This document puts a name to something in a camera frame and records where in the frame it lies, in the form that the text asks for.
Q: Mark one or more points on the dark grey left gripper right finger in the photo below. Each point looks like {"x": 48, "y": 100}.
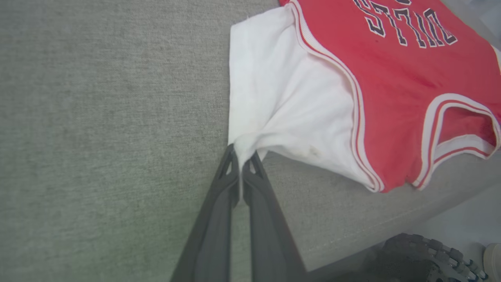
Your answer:
{"x": 270, "y": 243}

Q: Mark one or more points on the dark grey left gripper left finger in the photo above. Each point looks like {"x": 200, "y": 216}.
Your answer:
{"x": 211, "y": 235}

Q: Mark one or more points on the red and white basketball jersey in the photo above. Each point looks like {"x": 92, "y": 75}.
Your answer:
{"x": 391, "y": 78}

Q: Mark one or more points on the grey fabric sofa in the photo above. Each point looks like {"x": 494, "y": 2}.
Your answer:
{"x": 98, "y": 117}

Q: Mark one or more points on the white rounded object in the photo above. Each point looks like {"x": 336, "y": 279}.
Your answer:
{"x": 494, "y": 262}

